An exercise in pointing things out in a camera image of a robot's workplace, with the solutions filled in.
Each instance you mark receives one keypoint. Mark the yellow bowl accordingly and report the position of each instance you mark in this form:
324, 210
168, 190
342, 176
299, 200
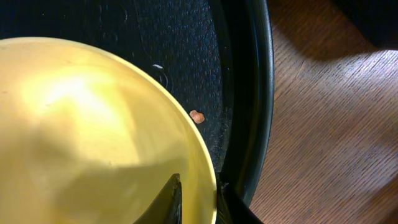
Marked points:
87, 137

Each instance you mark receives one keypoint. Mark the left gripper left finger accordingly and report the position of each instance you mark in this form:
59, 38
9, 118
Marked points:
166, 208

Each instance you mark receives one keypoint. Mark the small brown food crumb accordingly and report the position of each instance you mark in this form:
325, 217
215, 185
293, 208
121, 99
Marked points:
196, 116

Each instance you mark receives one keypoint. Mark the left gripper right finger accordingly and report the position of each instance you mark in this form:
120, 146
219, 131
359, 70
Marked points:
231, 209

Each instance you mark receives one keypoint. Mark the round black tray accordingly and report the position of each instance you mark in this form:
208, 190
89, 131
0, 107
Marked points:
215, 57

